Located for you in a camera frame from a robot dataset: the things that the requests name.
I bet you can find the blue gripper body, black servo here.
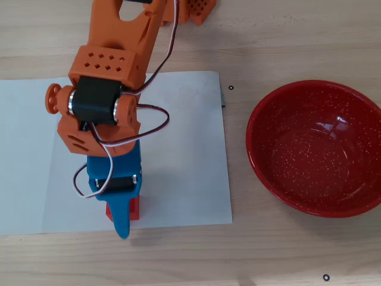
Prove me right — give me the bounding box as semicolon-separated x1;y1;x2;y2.
86;139;143;195

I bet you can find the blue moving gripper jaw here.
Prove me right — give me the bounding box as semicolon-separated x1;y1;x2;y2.
88;176;142;241

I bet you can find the red cube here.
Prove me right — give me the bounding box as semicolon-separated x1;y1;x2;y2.
105;195;141;222

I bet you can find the red speckled bowl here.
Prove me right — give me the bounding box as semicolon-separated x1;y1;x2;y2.
245;79;381;219

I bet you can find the white paper sheet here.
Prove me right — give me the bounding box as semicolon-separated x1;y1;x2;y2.
0;77;60;237
41;70;234;235

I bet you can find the red white black servo cable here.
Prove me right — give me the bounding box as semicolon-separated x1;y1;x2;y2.
89;102;171;147
73;122;115;200
118;0;181;97

